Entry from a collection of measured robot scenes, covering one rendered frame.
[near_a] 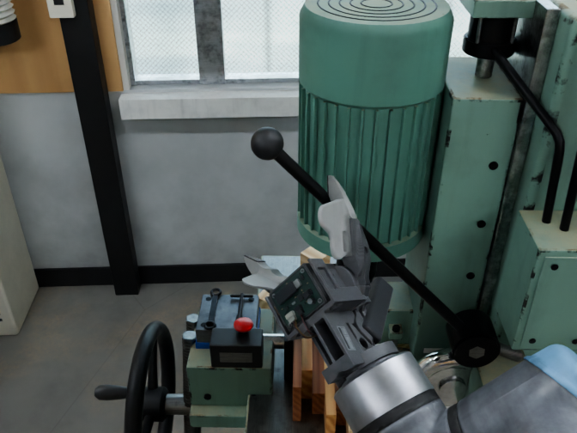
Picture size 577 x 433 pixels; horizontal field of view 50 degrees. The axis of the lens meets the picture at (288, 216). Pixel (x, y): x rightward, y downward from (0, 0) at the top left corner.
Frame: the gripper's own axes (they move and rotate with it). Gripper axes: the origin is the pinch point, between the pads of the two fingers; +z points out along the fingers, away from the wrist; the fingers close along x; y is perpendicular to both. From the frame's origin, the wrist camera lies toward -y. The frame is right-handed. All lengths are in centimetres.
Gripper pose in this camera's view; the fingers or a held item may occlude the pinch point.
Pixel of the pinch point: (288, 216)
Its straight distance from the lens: 72.6
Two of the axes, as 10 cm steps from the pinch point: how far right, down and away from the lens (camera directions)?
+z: -4.7, -7.8, 4.1
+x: -6.5, 6.2, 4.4
